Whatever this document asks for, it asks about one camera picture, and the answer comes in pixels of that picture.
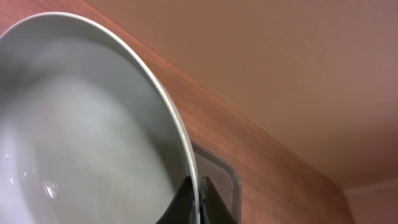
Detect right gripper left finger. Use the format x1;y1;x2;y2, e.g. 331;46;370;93
156;176;196;224

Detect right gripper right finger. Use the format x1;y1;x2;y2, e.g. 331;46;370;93
200;176;237;224

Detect white plate top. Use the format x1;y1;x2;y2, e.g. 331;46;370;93
1;12;200;223

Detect black rectangular water basin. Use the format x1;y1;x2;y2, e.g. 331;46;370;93
191;141;241;224

